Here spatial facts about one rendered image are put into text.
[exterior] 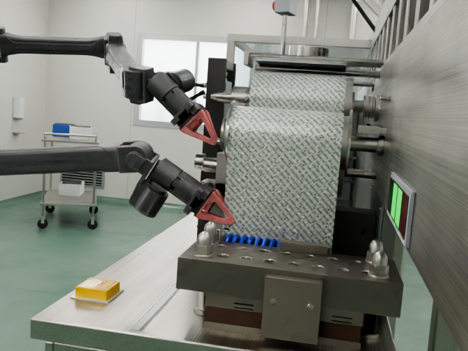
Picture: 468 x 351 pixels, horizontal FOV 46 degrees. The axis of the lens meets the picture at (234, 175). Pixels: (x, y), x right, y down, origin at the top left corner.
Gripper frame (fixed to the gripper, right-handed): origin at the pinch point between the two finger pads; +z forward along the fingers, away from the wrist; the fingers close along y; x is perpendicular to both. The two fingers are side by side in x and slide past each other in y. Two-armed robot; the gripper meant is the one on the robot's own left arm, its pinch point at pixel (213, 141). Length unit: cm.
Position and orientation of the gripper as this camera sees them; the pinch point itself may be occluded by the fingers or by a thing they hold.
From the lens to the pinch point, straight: 124.7
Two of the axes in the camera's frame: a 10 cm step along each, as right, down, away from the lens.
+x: 6.9, -7.0, -1.8
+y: -2.1, 0.5, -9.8
